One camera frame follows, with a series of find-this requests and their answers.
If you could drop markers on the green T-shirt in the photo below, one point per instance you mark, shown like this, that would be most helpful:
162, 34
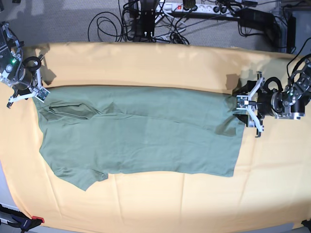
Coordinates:
90, 132

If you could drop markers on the blue orange clamp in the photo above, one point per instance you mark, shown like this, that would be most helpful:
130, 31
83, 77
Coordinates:
20, 220

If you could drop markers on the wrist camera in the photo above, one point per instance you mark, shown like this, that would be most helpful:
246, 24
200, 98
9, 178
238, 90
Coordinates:
42, 94
243, 102

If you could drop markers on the white power strip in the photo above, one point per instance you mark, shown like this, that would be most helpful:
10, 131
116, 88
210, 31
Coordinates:
200, 10

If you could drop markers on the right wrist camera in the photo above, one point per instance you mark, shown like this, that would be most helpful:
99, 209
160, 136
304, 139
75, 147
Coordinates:
42, 94

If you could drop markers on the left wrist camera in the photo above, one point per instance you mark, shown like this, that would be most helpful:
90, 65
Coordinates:
243, 102

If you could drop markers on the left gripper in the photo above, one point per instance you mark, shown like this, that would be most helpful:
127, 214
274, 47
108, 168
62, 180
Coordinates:
269, 101

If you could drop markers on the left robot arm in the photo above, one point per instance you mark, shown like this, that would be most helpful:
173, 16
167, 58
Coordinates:
288, 102

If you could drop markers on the black corner clamp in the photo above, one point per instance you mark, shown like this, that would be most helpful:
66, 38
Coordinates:
307, 224

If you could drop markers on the black power adapter brick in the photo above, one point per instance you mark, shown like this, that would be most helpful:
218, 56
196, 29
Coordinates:
254, 18

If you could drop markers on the yellow table cloth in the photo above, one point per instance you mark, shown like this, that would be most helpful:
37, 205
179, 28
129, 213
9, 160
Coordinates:
272, 180

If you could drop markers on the black camera stand post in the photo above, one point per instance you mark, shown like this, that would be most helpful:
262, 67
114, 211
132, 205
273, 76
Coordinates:
146, 20

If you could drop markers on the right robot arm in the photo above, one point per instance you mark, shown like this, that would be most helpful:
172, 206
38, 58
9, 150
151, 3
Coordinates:
8, 58

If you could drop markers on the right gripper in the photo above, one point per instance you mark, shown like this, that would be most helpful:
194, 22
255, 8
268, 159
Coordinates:
27, 79

